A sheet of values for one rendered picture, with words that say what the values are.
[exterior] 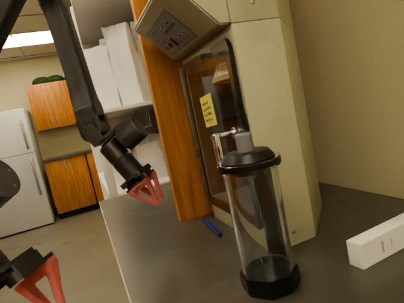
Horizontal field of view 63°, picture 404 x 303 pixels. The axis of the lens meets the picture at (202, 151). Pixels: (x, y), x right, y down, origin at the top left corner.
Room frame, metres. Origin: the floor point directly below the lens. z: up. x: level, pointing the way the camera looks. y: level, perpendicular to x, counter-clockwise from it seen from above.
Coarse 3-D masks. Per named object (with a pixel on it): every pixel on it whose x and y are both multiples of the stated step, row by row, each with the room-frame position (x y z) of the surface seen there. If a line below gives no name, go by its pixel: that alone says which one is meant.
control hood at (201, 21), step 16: (160, 0) 0.69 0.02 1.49; (176, 0) 0.65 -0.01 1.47; (192, 0) 0.62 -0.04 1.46; (208, 0) 0.63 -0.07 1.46; (224, 0) 0.65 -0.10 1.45; (144, 16) 0.79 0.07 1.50; (176, 16) 0.71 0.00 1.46; (192, 16) 0.67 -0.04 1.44; (208, 16) 0.64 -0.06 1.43; (224, 16) 0.64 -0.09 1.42; (144, 32) 0.88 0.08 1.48; (208, 32) 0.69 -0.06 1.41; (160, 48) 0.91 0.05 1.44; (192, 48) 0.82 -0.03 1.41
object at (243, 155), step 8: (240, 136) 0.53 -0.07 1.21; (248, 136) 0.53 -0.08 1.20; (240, 144) 0.53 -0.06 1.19; (248, 144) 0.53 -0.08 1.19; (232, 152) 0.56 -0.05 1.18; (240, 152) 0.53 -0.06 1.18; (248, 152) 0.52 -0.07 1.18; (256, 152) 0.51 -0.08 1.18; (264, 152) 0.51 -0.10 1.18; (272, 152) 0.53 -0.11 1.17; (224, 160) 0.53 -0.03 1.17; (232, 160) 0.51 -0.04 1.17; (240, 160) 0.50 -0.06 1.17; (248, 160) 0.50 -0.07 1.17; (256, 160) 0.50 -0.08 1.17; (264, 160) 0.50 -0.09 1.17
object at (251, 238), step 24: (240, 192) 0.50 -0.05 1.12; (264, 192) 0.50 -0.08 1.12; (240, 216) 0.51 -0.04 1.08; (264, 216) 0.50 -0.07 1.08; (240, 240) 0.52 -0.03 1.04; (264, 240) 0.50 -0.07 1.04; (288, 240) 0.52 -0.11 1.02; (240, 264) 0.54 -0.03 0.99; (264, 264) 0.50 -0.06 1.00; (288, 264) 0.51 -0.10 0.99
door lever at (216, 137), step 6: (228, 132) 0.68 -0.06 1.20; (234, 132) 0.68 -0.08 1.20; (210, 138) 0.68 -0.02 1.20; (216, 138) 0.67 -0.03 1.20; (222, 138) 0.68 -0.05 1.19; (234, 138) 0.69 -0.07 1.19; (216, 144) 0.67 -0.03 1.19; (216, 150) 0.67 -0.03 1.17; (222, 150) 0.67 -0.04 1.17; (216, 156) 0.67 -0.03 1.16; (222, 156) 0.67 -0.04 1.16
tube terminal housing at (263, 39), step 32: (256, 0) 0.67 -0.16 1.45; (288, 0) 0.85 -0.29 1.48; (224, 32) 0.68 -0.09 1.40; (256, 32) 0.66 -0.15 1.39; (288, 32) 0.77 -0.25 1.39; (256, 64) 0.66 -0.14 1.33; (288, 64) 0.69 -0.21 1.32; (256, 96) 0.66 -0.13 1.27; (288, 96) 0.68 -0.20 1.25; (256, 128) 0.65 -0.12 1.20; (288, 128) 0.68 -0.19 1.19; (288, 160) 0.67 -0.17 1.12; (288, 192) 0.67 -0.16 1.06; (288, 224) 0.66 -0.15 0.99
